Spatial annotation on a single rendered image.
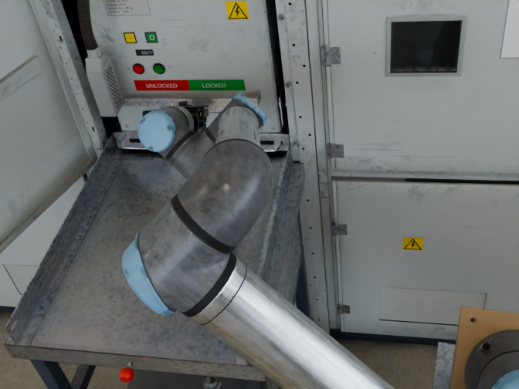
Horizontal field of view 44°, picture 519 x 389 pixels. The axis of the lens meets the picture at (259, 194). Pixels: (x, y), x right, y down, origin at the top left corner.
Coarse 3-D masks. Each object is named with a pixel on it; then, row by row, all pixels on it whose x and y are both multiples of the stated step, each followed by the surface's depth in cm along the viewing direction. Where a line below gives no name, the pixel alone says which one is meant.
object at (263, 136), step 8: (120, 128) 196; (288, 128) 186; (120, 136) 196; (128, 136) 195; (136, 136) 195; (264, 136) 186; (272, 136) 186; (288, 136) 184; (120, 144) 198; (136, 144) 197; (264, 144) 188; (272, 144) 188; (288, 144) 187
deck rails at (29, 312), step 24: (96, 168) 186; (288, 168) 180; (96, 192) 187; (72, 216) 173; (72, 240) 173; (264, 240) 165; (48, 264) 162; (264, 264) 151; (48, 288) 161; (24, 312) 152; (24, 336) 151; (240, 360) 139
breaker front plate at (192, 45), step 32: (96, 0) 167; (160, 0) 163; (192, 0) 162; (224, 0) 160; (256, 0) 159; (96, 32) 173; (160, 32) 170; (192, 32) 168; (224, 32) 167; (256, 32) 165; (128, 64) 179; (192, 64) 175; (224, 64) 173; (256, 64) 171; (128, 96) 186; (160, 96) 184; (192, 96) 182; (224, 96) 180; (128, 128) 195
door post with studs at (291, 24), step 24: (288, 0) 153; (288, 24) 157; (288, 48) 162; (288, 72) 167; (288, 96) 172; (288, 120) 177; (312, 120) 175; (312, 144) 181; (312, 168) 187; (312, 192) 193; (312, 216) 200; (312, 240) 208
